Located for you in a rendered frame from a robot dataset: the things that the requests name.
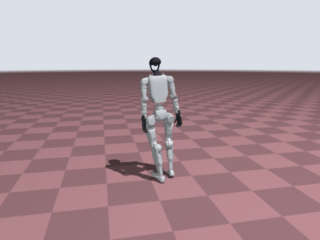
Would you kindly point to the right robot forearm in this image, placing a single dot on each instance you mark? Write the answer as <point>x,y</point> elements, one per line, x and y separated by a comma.
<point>176,105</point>

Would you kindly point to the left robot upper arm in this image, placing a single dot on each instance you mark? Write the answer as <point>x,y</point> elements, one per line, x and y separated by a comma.
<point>143,89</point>

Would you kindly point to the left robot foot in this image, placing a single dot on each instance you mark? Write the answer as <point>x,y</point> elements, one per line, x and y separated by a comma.
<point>160,178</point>

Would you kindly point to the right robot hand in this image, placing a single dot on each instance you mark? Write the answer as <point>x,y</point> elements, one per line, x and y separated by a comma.
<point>178,119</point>

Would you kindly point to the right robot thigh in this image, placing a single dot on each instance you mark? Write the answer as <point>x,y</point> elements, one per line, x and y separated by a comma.
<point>168,126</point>

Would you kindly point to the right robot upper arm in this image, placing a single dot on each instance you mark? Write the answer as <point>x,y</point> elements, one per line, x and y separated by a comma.
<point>171,86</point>

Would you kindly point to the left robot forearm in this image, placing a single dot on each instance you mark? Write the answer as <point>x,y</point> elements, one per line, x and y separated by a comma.
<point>143,108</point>

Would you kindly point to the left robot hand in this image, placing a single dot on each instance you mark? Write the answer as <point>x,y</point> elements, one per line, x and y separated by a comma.
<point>144,123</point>

